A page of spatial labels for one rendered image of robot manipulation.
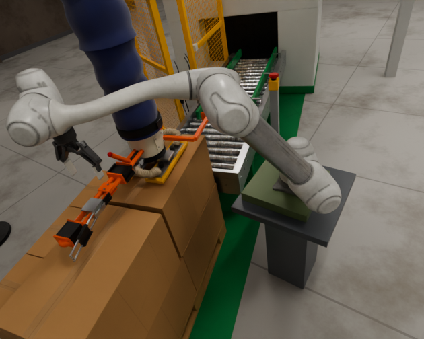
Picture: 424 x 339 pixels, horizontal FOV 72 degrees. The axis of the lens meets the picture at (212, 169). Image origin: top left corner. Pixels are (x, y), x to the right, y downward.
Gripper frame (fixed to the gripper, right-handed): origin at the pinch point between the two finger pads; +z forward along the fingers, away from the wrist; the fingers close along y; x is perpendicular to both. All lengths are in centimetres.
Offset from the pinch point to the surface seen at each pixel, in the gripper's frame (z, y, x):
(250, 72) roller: 70, 3, -260
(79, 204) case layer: 69, 73, -34
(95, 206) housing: 12.5, -1.8, 5.5
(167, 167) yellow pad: 24.5, -11.5, -34.9
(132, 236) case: 28.8, -13.4, 5.8
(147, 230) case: 28.8, -18.7, 1.4
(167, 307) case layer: 77, -20, 12
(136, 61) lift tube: -28, -9, -41
